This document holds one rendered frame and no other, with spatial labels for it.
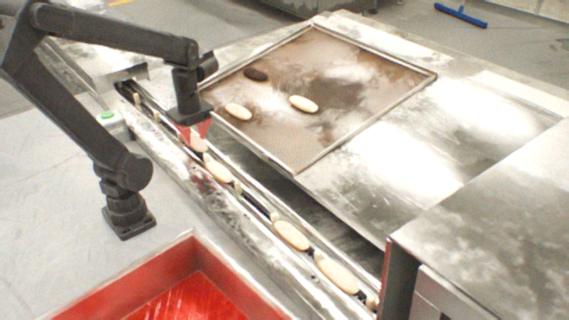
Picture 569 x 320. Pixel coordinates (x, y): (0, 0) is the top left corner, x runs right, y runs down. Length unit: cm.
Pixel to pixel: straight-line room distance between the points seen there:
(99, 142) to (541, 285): 81
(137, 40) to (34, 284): 52
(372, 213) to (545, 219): 62
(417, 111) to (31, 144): 105
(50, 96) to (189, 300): 44
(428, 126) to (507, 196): 78
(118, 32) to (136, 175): 29
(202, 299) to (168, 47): 51
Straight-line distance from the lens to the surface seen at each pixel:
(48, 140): 154
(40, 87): 89
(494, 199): 44
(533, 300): 37
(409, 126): 121
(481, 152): 115
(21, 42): 85
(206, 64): 120
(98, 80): 161
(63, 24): 86
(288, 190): 117
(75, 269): 110
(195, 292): 98
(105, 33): 96
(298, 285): 92
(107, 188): 110
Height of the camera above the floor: 157
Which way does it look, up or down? 36 degrees down
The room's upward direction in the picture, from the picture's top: 2 degrees counter-clockwise
